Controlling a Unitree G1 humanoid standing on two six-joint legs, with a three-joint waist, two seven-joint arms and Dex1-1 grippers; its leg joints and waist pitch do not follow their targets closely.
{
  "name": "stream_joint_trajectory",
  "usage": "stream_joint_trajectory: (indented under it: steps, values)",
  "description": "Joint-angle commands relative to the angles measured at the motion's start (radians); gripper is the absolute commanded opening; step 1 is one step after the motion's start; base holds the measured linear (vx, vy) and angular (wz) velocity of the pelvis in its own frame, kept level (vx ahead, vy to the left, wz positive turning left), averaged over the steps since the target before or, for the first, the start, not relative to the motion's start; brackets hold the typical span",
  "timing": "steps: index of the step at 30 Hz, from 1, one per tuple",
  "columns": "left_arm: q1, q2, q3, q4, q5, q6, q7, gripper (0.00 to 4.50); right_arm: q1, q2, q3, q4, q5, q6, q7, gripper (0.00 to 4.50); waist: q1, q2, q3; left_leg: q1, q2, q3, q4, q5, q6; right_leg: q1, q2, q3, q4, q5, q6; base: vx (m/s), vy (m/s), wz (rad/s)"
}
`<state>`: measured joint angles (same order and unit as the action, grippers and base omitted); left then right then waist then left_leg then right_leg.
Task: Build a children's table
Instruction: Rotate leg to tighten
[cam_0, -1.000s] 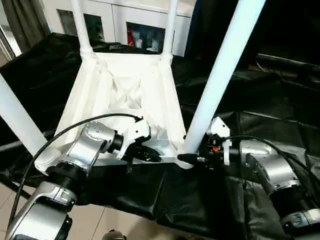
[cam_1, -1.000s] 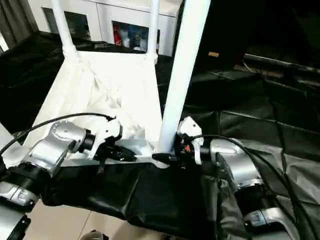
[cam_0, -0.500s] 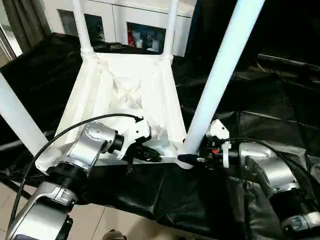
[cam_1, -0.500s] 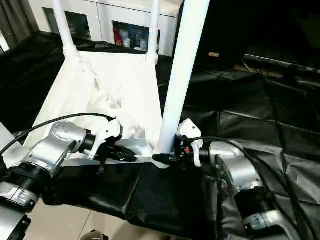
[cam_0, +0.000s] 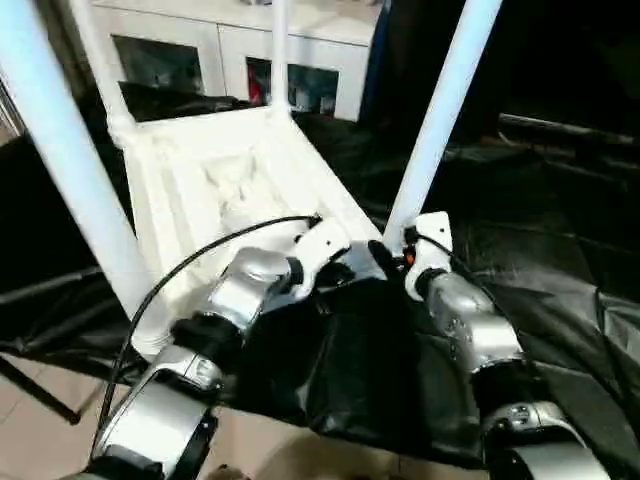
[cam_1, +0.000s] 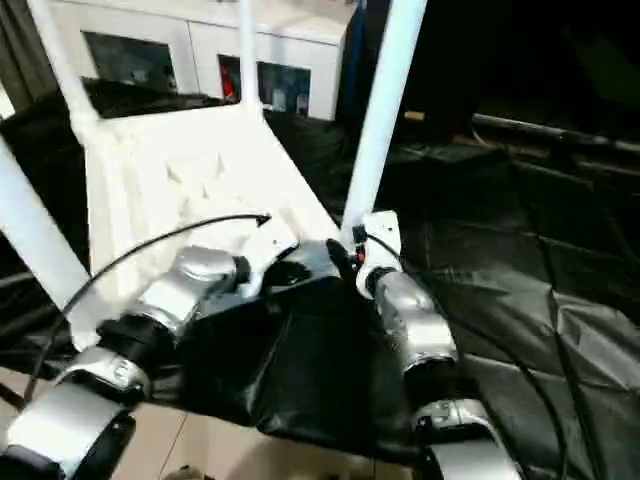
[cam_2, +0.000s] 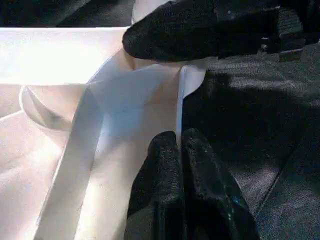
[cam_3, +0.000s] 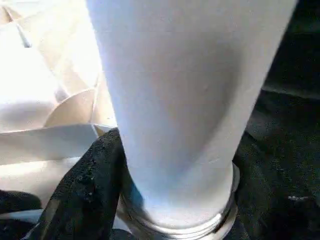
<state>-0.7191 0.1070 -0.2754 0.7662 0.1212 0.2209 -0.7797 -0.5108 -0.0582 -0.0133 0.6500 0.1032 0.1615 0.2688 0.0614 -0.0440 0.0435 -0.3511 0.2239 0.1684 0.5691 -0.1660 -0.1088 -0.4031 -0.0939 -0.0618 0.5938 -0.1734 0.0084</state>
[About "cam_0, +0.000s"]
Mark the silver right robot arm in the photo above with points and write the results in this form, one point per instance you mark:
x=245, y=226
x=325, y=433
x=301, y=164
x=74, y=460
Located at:
x=465, y=320

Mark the white plastic table top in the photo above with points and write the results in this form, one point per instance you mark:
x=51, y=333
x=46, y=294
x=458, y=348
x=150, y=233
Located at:
x=175, y=190

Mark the dark blue hanging cloth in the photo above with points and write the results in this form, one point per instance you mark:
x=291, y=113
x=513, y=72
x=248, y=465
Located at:
x=377, y=55

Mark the small white cup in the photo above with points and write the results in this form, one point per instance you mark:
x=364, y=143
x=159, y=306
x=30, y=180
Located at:
x=326, y=104

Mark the black metal rod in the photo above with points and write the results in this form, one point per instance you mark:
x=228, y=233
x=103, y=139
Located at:
x=565, y=130

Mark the white plastic table leg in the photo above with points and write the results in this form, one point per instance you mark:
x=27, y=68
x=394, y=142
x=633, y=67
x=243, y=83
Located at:
x=450, y=75
x=107, y=85
x=75, y=150
x=280, y=50

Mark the black metal stand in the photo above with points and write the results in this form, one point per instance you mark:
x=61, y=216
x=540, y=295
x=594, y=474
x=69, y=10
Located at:
x=40, y=390

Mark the white glass-door cabinet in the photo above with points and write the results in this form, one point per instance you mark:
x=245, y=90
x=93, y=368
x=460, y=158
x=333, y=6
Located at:
x=225, y=45

